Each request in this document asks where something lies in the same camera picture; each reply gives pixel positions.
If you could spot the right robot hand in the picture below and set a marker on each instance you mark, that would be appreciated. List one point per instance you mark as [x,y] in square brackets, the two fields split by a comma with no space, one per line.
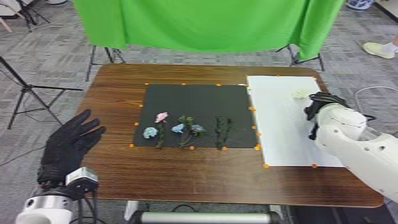
[321,100]

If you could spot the white sheet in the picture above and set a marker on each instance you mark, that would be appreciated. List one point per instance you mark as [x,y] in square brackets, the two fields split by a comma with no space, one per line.
[277,126]

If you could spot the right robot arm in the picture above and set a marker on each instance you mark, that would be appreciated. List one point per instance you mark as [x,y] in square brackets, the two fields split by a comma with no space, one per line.
[355,143]

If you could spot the pink flower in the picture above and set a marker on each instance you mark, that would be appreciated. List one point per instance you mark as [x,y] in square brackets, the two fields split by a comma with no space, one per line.
[159,117]

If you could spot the dark mat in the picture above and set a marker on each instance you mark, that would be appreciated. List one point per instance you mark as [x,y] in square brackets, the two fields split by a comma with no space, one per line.
[197,103]

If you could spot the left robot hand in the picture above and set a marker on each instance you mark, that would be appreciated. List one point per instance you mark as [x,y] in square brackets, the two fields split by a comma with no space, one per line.
[67,146]

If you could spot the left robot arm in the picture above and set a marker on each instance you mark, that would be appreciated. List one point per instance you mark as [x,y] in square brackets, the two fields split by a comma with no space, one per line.
[49,206]

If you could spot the black cloth stand leg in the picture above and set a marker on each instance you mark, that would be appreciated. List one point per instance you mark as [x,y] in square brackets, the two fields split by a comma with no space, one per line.
[90,63]
[293,58]

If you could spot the pale blue flower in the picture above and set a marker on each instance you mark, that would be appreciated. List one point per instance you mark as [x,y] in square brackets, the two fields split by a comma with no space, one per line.
[149,132]

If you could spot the white flower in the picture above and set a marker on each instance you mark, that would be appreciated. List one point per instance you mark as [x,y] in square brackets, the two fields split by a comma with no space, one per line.
[298,93]

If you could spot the green sprig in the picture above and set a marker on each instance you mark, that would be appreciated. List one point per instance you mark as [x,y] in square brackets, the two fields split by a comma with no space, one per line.
[222,131]
[186,120]

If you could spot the pale grey bar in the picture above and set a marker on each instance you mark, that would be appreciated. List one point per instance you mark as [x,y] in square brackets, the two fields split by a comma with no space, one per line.
[204,218]

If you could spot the person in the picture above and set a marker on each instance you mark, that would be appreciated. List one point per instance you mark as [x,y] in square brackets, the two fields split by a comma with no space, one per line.
[378,50]

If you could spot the black tripod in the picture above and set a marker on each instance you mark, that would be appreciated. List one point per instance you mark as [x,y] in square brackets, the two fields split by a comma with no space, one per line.
[26,88]

